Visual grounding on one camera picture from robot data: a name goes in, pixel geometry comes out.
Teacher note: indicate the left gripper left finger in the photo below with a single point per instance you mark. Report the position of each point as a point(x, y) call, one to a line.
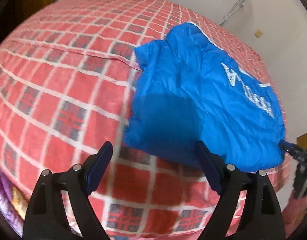
point(46, 217)

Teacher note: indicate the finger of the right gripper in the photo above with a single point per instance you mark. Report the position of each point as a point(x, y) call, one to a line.
point(293, 152)

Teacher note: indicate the blue puffer jacket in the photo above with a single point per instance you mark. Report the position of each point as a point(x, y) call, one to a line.
point(191, 90)

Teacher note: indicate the clothes pile on floor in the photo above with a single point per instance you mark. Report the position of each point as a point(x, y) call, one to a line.
point(10, 220)

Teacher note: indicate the red plaid bed cover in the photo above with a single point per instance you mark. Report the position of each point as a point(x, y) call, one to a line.
point(67, 76)

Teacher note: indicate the yellow wall socket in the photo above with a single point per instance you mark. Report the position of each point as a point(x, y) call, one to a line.
point(258, 34)

